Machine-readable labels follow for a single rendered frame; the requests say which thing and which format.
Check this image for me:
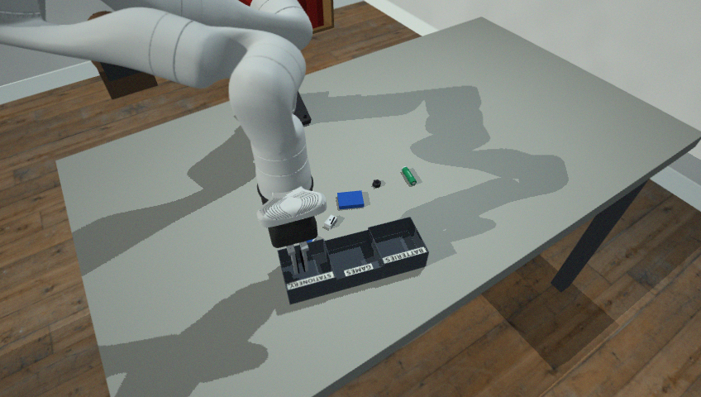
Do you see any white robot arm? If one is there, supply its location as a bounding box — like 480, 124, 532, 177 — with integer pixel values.
0, 0, 312, 175

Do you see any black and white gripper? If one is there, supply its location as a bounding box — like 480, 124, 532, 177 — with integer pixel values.
255, 158, 327, 275

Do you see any black three-compartment bin rack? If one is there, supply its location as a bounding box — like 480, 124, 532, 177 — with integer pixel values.
280, 217, 429, 304

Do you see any green battery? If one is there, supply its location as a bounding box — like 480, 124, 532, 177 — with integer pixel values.
402, 166, 417, 185

